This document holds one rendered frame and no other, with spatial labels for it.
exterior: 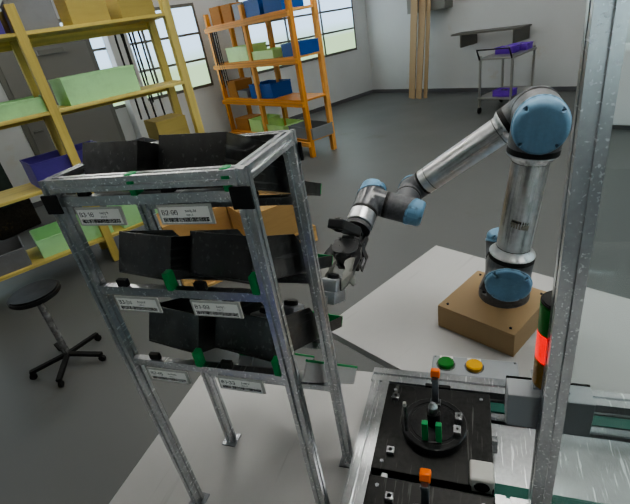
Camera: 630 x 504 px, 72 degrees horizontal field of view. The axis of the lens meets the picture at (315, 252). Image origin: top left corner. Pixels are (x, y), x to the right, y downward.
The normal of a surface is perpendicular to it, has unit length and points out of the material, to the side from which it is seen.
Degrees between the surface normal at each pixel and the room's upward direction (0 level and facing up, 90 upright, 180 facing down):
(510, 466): 0
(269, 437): 0
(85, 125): 90
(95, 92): 90
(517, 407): 90
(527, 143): 83
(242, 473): 0
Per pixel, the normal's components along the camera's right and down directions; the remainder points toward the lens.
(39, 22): 0.60, 0.29
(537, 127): -0.33, 0.38
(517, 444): -0.16, -0.87
